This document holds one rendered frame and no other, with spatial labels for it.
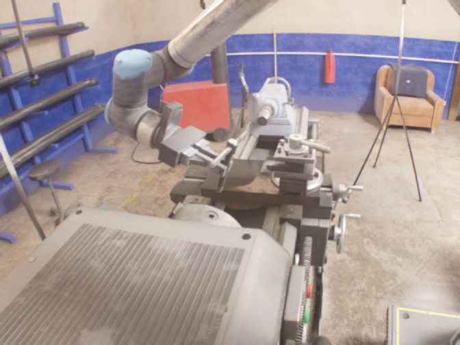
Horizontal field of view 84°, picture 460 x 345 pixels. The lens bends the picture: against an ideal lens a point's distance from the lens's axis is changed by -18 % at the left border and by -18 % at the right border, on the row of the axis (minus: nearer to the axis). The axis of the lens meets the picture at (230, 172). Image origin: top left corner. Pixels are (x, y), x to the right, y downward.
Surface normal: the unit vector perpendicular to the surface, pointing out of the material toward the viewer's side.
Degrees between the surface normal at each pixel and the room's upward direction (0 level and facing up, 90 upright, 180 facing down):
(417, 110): 90
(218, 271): 0
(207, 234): 0
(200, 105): 90
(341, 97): 90
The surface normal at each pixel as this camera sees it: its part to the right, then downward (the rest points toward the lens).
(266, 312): 0.63, -0.57
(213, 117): 0.09, 0.48
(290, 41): -0.25, 0.49
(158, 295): -0.07, -0.87
